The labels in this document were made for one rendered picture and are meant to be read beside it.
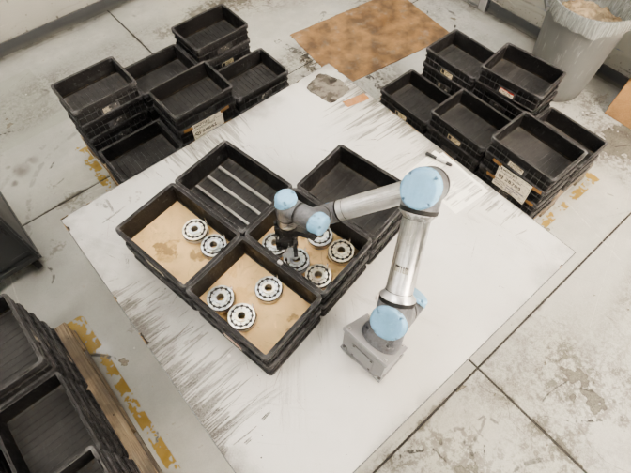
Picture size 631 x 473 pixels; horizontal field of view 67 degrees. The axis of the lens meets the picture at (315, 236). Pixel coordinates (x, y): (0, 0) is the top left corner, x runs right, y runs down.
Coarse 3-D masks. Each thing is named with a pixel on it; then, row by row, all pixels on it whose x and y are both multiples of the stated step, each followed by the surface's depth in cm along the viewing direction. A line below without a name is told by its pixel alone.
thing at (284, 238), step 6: (276, 222) 169; (276, 228) 167; (276, 234) 172; (282, 234) 170; (288, 234) 171; (276, 240) 171; (282, 240) 171; (288, 240) 171; (294, 240) 172; (276, 246) 173; (282, 246) 173; (288, 246) 174; (294, 246) 174
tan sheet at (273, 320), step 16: (240, 272) 183; (256, 272) 183; (208, 288) 179; (240, 288) 179; (288, 288) 179; (256, 304) 176; (272, 304) 176; (288, 304) 176; (304, 304) 176; (256, 320) 173; (272, 320) 173; (288, 320) 173; (256, 336) 170; (272, 336) 170
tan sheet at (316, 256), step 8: (272, 232) 192; (304, 240) 190; (304, 248) 188; (312, 248) 188; (328, 248) 188; (312, 256) 186; (320, 256) 186; (312, 264) 185; (328, 264) 184; (304, 272) 183; (336, 272) 183
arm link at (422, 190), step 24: (432, 168) 135; (408, 192) 133; (432, 192) 131; (408, 216) 137; (432, 216) 135; (408, 240) 138; (408, 264) 140; (384, 288) 148; (408, 288) 142; (384, 312) 143; (408, 312) 144; (384, 336) 145
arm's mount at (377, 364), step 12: (348, 324) 166; (360, 324) 170; (348, 336) 166; (360, 336) 163; (348, 348) 175; (360, 348) 165; (372, 348) 160; (360, 360) 174; (372, 360) 164; (384, 360) 157; (396, 360) 177; (372, 372) 173; (384, 372) 168
